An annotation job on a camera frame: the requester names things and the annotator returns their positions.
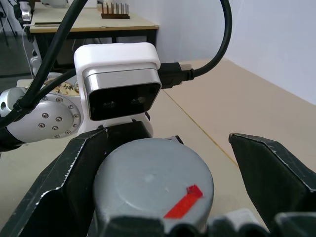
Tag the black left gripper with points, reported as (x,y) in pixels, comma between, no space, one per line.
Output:
(129,130)

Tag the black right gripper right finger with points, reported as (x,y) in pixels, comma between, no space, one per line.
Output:
(269,172)

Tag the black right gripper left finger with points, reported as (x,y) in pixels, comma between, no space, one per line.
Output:
(61,177)

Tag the gray jar lid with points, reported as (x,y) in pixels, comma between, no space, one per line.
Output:
(148,177)

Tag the beige sheet with black print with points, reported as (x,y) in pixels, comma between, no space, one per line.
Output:
(64,87)

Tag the beige background table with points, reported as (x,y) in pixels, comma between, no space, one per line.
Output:
(93,22)

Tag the dark wooden peg rack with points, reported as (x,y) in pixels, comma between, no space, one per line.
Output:
(114,11)

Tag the silver background robot part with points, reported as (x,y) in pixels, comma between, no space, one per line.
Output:
(24,12)

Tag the white depth camera module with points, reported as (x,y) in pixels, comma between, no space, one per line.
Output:
(116,61)

